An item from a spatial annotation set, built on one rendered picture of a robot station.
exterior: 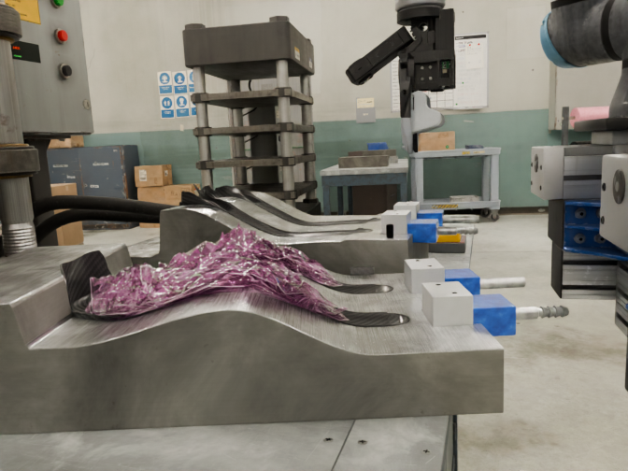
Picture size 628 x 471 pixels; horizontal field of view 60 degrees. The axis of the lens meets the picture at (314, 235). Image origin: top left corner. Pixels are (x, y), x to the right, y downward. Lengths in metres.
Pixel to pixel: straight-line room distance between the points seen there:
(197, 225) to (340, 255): 0.22
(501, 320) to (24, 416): 0.41
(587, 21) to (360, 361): 0.86
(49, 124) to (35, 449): 1.02
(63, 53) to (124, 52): 6.74
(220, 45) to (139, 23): 3.42
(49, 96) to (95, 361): 1.03
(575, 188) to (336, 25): 6.48
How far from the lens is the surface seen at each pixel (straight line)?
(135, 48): 8.17
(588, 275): 1.08
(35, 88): 1.41
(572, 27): 1.17
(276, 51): 4.72
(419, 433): 0.45
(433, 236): 0.77
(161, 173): 7.50
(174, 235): 0.85
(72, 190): 5.87
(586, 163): 1.04
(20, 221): 1.17
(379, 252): 0.74
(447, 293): 0.50
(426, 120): 0.85
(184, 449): 0.45
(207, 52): 4.89
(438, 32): 0.88
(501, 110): 7.28
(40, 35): 1.46
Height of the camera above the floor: 1.02
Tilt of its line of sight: 10 degrees down
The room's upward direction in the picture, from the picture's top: 3 degrees counter-clockwise
